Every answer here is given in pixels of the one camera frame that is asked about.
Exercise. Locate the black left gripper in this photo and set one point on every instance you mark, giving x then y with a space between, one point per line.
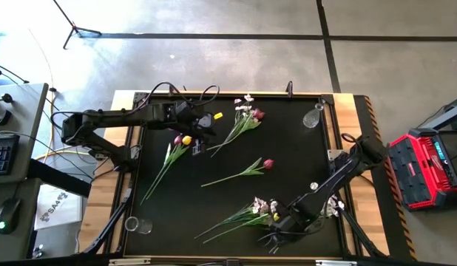
199 122

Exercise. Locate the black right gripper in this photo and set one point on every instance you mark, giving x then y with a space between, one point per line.
287 227

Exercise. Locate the white artificial flower spray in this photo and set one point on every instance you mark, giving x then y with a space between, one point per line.
248 98
259 204
331 210

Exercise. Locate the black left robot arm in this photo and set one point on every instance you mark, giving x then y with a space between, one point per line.
103 117

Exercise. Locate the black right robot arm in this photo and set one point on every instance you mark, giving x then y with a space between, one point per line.
324 188

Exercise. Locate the clear cut-glass vase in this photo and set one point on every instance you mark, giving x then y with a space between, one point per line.
311 118

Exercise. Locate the yellow gripper tag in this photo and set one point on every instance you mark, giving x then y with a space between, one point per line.
218 115

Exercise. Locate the black yellow hazard strip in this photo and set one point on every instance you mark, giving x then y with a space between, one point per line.
396 229

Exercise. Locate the black table mat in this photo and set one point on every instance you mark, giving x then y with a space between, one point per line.
176 229

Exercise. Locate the clear glass tumbler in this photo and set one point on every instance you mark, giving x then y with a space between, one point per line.
131 224

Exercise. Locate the red black tool case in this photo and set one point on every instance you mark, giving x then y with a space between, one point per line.
417 173

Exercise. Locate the black support bar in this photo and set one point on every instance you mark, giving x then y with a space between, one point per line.
58 178

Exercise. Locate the black tripod stand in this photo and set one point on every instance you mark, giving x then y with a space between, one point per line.
75 29

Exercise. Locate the white printed paper sheet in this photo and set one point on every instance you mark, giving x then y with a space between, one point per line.
66 214

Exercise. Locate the grey desk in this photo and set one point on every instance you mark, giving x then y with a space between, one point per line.
25 111

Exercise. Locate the black knob stick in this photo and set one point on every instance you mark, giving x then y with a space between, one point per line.
7 98

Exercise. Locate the black computer keyboard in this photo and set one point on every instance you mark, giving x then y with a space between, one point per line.
4 153

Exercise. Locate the black desk gadget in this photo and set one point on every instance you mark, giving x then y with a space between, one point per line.
1 118

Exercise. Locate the silver caster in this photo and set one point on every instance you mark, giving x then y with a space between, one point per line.
38 252

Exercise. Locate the black computer mouse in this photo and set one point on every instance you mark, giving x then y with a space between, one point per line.
9 214

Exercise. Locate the silver metal bracket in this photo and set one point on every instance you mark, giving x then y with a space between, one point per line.
335 263
128 261

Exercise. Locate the black aluminium table frame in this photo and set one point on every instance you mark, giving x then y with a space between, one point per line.
273 96

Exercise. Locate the grey metal frame beam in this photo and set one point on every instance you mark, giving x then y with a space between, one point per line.
454 111

